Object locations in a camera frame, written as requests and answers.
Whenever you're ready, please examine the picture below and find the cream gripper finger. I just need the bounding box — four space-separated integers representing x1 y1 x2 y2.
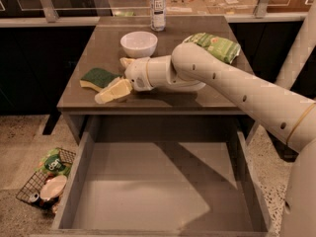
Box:
119 57 134 68
95 78 132 104

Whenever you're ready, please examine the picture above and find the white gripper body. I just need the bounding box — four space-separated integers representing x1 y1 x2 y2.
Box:
124 57 153 92

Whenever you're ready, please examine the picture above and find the green and yellow sponge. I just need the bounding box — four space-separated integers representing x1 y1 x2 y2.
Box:
79 68 119 92

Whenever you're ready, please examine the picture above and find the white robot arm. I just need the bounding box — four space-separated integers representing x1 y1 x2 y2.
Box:
95 33 316 237

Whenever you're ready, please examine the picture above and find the open grey top drawer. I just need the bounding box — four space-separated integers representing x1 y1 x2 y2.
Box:
52 116 275 237

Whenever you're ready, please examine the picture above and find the white ceramic bowl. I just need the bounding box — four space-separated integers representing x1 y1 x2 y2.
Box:
120 32 158 58

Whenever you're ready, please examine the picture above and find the grey cabinet counter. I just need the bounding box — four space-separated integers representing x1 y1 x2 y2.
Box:
56 15 261 145

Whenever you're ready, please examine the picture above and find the clear plastic water bottle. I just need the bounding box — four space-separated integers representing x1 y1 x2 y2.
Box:
150 0 166 32

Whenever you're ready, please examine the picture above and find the green snack bag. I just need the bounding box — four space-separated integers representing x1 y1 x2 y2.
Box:
185 33 241 64

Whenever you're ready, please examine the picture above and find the green chip bag in basket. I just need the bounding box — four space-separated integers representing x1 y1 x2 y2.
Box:
36 148 71 176

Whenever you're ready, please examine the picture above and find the white bowl in basket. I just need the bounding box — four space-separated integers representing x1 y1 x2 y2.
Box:
39 175 67 200

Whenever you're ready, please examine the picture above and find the soda can in basket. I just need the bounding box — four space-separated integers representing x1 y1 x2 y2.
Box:
29 193 40 204

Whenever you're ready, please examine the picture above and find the black wire basket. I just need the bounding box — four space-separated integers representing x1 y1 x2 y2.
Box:
16 147 76 209

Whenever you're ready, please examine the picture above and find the metal railing frame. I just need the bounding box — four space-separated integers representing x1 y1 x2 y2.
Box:
0 0 309 26

